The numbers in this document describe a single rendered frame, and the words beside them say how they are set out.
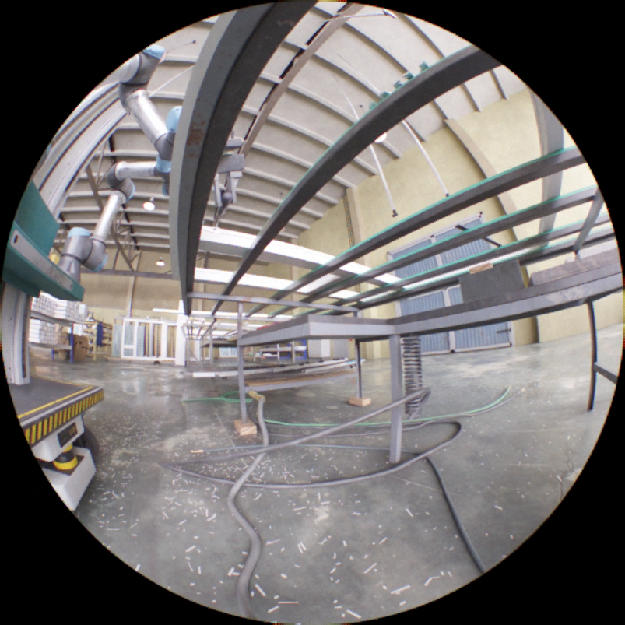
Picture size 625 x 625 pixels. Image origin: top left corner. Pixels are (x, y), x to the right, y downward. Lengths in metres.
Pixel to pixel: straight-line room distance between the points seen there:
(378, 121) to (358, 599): 0.83
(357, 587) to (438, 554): 0.19
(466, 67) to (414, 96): 0.11
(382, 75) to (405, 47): 1.44
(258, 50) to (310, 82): 7.87
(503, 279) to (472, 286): 0.12
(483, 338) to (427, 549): 6.13
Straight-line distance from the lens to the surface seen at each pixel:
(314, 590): 0.53
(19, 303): 0.99
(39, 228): 0.98
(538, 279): 0.68
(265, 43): 0.34
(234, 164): 0.66
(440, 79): 0.39
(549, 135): 0.65
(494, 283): 0.74
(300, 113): 8.64
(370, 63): 8.28
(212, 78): 0.34
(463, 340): 6.61
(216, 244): 0.77
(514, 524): 0.69
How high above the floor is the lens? 0.49
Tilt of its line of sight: 10 degrees up
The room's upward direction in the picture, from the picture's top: 3 degrees counter-clockwise
